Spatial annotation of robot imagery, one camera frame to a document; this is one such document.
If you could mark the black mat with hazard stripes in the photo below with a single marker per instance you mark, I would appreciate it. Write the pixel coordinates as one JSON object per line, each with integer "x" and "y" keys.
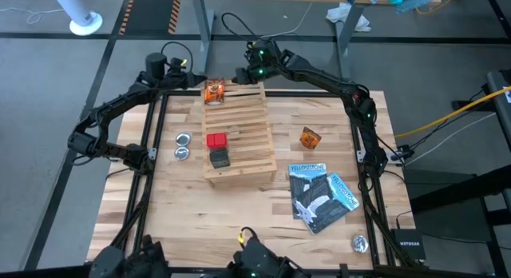
{"x": 151, "y": 14}

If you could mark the wooden slatted shelf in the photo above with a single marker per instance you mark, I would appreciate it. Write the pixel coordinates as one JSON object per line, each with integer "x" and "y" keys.
{"x": 247, "y": 150}

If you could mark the round silver tin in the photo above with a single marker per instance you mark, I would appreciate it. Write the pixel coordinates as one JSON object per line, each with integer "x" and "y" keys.
{"x": 181, "y": 153}
{"x": 183, "y": 140}

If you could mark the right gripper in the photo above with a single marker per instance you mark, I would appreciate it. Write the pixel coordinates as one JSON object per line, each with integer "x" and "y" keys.
{"x": 265, "y": 64}

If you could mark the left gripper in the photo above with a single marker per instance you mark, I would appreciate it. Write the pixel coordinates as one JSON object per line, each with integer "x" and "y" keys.
{"x": 175, "y": 78}

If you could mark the black side desk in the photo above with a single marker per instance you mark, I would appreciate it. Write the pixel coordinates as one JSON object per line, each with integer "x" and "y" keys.
{"x": 459, "y": 189}

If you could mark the teal cloth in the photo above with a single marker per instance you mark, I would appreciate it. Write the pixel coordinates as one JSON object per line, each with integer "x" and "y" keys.
{"x": 411, "y": 0}

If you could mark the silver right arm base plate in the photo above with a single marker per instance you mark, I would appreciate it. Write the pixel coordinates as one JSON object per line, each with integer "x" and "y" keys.
{"x": 361, "y": 155}

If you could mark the black Netgear network switch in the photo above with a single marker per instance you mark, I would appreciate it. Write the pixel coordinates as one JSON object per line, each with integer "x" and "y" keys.
{"x": 409, "y": 244}

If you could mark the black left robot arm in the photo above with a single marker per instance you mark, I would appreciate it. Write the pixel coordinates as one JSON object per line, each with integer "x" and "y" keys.
{"x": 116, "y": 104}

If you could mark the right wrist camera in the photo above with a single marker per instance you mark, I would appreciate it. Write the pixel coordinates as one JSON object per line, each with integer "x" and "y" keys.
{"x": 254, "y": 47}

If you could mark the orange taco mix packet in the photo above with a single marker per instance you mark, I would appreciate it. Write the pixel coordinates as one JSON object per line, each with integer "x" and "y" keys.
{"x": 215, "y": 92}
{"x": 310, "y": 138}

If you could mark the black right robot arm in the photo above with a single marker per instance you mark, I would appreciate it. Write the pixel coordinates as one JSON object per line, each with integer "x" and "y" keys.
{"x": 319, "y": 76}

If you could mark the green black pepper tin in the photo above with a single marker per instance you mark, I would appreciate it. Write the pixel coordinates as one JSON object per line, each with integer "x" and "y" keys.
{"x": 219, "y": 158}

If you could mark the small silver disc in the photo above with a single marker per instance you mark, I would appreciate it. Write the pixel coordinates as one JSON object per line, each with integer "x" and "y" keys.
{"x": 360, "y": 244}

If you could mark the white crumpled cloth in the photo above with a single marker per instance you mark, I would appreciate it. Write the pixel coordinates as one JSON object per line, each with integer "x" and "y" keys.
{"x": 343, "y": 12}

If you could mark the Yellowstone picture book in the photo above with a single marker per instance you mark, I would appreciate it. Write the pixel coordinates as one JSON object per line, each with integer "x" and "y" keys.
{"x": 345, "y": 192}
{"x": 303, "y": 178}

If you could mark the black aluminium table frame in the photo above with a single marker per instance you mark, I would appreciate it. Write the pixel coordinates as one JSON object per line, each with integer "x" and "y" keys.
{"x": 303, "y": 94}

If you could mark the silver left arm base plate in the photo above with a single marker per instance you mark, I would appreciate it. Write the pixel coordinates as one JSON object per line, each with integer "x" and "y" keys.
{"x": 151, "y": 153}

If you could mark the red-lidded smoked paprika tin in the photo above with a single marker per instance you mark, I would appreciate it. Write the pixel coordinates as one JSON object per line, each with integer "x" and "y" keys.
{"x": 216, "y": 140}

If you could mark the black power plug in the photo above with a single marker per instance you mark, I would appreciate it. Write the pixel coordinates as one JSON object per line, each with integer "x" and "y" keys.
{"x": 403, "y": 153}

